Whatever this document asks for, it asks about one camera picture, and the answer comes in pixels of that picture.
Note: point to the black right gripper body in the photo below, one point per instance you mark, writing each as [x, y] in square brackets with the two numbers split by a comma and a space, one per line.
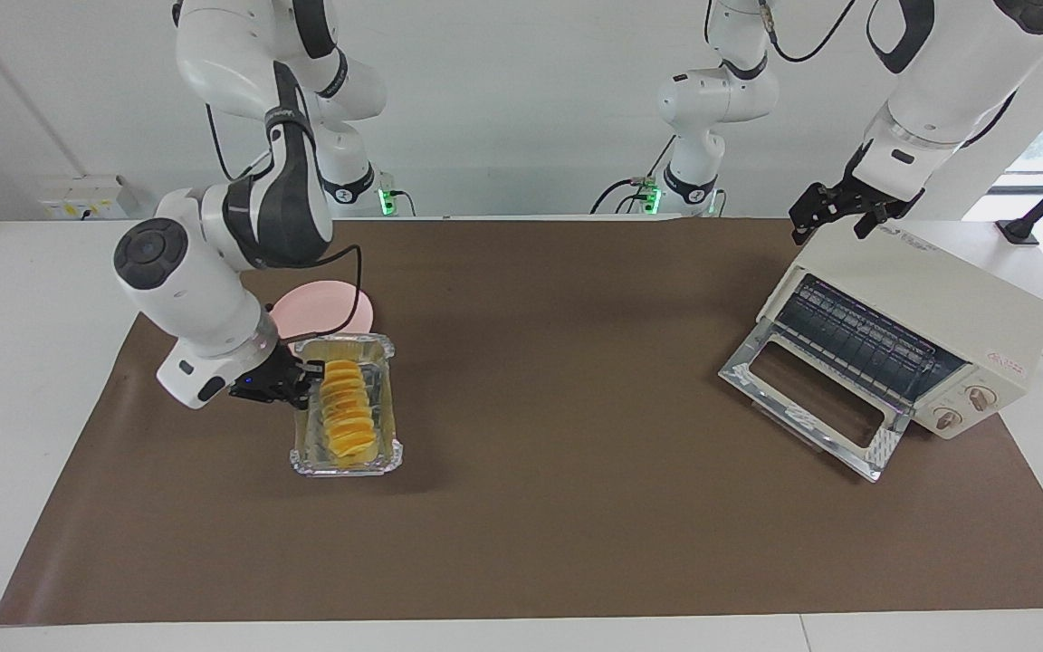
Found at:
[268, 380]

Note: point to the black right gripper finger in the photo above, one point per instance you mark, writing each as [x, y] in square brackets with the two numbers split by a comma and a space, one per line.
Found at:
[302, 397]
[313, 369]

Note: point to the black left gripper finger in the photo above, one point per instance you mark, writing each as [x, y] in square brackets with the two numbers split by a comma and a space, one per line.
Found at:
[799, 234]
[864, 226]

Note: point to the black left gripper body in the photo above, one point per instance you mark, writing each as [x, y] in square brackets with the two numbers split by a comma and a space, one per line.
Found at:
[865, 192]

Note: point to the yellow ridged bread loaf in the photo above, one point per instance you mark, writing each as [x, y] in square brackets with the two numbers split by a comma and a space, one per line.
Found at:
[349, 417]

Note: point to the aluminium foil tray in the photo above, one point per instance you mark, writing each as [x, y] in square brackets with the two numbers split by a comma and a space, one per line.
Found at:
[386, 398]

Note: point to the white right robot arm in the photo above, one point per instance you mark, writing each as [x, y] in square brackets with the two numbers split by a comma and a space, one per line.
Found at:
[205, 281]

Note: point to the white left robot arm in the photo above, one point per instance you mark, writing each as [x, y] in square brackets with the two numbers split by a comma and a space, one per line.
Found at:
[947, 81]

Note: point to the cream toaster oven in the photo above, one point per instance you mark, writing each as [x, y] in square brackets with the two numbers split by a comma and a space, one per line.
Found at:
[947, 290]

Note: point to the glass oven door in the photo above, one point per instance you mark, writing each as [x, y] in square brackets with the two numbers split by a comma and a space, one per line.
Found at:
[757, 367]

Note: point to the beige oven knob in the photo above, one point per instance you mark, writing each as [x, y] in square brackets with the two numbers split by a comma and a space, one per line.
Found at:
[981, 398]
[949, 418]

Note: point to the pink round plate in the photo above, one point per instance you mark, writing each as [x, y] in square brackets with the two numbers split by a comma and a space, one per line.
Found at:
[318, 308]

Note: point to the brown table mat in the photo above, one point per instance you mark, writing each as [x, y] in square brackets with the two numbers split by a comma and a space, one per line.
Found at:
[531, 498]

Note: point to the white wall socket box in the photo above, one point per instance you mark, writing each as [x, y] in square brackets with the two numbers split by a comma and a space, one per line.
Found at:
[78, 199]

